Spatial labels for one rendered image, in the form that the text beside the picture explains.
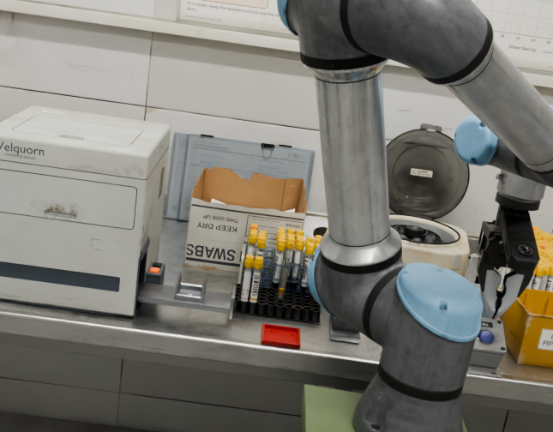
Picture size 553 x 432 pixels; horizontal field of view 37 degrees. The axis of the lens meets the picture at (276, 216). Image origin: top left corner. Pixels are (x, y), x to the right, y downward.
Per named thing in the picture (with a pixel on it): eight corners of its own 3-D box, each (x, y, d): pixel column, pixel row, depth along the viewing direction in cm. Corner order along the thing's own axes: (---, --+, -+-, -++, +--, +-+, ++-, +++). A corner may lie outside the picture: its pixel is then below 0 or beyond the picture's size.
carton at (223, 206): (181, 265, 171) (189, 196, 166) (195, 224, 198) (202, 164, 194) (297, 281, 171) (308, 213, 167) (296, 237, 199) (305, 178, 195)
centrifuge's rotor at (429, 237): (372, 261, 174) (378, 229, 172) (375, 240, 188) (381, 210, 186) (445, 274, 172) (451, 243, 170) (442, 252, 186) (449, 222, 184)
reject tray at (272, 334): (261, 344, 141) (261, 339, 140) (261, 327, 147) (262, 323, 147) (299, 349, 141) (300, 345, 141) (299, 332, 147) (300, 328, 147)
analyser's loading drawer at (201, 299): (116, 303, 143) (118, 276, 142) (123, 290, 150) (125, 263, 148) (231, 319, 144) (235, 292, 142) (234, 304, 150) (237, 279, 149)
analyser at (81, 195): (-27, 298, 142) (-21, 130, 133) (23, 247, 168) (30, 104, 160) (149, 321, 143) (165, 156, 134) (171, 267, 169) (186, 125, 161)
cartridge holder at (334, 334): (329, 339, 146) (332, 321, 145) (328, 319, 155) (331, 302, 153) (358, 344, 146) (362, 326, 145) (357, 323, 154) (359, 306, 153)
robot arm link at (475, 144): (514, 126, 115) (560, 126, 121) (454, 108, 123) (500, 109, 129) (501, 180, 117) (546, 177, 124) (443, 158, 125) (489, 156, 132)
